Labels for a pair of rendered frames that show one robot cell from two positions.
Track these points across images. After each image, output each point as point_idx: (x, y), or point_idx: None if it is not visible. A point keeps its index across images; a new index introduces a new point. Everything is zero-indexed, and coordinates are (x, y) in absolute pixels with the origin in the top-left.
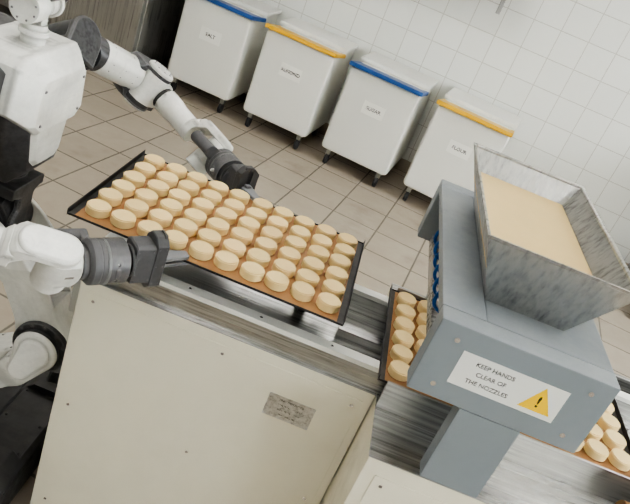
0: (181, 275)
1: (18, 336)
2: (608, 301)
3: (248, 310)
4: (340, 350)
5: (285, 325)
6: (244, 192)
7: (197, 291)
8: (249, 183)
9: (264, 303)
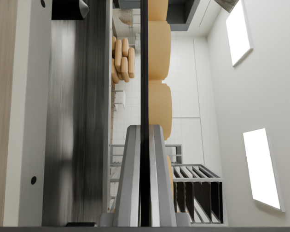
0: (61, 179)
1: None
2: None
3: (109, 96)
4: (111, 24)
5: (110, 66)
6: (171, 180)
7: (109, 139)
8: None
9: (59, 68)
